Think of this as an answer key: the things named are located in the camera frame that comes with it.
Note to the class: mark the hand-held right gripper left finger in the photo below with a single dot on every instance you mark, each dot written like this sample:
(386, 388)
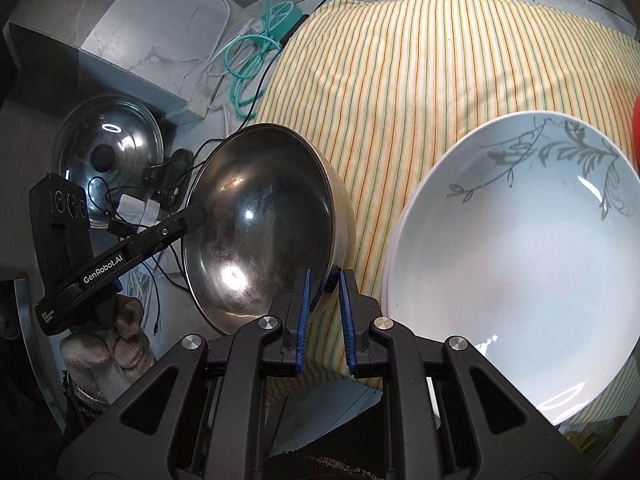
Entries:
(302, 312)

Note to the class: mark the round teal power strip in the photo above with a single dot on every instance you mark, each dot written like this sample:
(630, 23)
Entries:
(285, 17)

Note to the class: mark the large steel bowl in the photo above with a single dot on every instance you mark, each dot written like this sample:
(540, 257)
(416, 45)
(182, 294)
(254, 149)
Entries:
(260, 220)

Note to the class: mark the red bowl steel interior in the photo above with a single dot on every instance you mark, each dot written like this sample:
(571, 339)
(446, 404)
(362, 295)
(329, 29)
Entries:
(636, 130)

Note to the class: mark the person's left forearm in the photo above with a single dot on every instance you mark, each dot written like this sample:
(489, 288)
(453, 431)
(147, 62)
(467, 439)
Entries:
(82, 410)

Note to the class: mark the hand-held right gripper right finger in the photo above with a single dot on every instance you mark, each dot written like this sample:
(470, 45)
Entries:
(347, 322)

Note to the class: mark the yellow striped cloth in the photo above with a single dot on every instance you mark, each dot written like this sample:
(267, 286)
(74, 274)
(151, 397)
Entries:
(400, 85)

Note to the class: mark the white plate grey leaf print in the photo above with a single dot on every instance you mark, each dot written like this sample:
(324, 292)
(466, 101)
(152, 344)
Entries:
(500, 270)

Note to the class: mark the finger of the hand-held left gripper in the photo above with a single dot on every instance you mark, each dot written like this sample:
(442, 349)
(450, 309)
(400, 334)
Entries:
(167, 230)

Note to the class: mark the person's left hand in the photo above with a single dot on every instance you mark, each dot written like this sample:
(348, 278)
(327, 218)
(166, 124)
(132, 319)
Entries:
(107, 355)

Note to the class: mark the steel pot lid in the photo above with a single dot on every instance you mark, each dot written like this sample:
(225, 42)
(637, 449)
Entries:
(125, 135)

